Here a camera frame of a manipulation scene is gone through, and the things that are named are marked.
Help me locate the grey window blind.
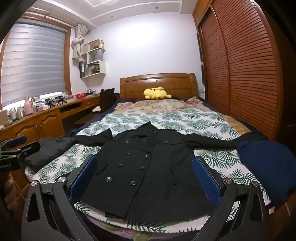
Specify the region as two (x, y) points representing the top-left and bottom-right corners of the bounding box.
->
(0, 18), (71, 106)

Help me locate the wooden desk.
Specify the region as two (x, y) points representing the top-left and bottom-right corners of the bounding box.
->
(0, 94), (101, 200)

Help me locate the dark grey folded garment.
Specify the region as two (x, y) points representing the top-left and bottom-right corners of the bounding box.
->
(24, 137), (77, 172)

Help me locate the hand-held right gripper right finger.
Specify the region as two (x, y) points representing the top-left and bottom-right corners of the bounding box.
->
(191, 156), (275, 241)

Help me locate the yellow plush toy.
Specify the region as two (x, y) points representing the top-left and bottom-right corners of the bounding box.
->
(144, 87), (172, 100)

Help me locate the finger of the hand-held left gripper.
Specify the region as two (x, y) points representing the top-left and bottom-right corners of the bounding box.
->
(0, 136), (27, 152)
(2, 141), (41, 161)

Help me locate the wooden window frame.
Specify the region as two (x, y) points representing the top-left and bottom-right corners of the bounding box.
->
(0, 13), (73, 109)

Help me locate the navy folded garment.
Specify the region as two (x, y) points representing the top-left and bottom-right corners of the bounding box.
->
(236, 140), (295, 204)

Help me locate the wooden bed headboard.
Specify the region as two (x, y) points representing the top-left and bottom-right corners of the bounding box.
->
(120, 73), (199, 100)

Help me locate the black double-breasted coat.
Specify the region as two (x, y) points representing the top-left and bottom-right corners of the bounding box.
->
(73, 122), (268, 225)

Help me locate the black clamp device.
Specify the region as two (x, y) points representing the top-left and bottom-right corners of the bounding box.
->
(55, 95), (68, 106)
(44, 97), (57, 108)

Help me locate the tied beige curtain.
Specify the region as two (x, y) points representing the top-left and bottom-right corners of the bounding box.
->
(71, 23), (89, 59)

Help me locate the pink bottle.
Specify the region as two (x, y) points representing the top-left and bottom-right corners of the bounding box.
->
(24, 95), (33, 115)

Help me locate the floral quilt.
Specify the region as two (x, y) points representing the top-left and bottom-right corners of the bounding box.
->
(88, 97), (253, 241)

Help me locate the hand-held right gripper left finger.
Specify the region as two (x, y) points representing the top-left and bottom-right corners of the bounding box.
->
(21, 154), (99, 241)

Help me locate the white wall shelf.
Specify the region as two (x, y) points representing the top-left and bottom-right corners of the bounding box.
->
(79, 39), (107, 78)

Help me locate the dark chair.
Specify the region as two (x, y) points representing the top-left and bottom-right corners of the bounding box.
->
(92, 88), (115, 114)

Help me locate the person's left hand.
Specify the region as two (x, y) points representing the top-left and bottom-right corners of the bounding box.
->
(3, 173), (15, 204)

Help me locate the wooden bed with leaf-print cover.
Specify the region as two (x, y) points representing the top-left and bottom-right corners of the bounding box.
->
(29, 108), (272, 233)

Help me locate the navy bedspread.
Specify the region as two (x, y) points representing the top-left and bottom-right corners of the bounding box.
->
(63, 97), (121, 139)

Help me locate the wooden louvred wardrobe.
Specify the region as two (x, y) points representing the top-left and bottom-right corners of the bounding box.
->
(192, 0), (296, 144)

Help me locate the cardboard box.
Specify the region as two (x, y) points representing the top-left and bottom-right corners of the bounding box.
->
(0, 110), (9, 127)

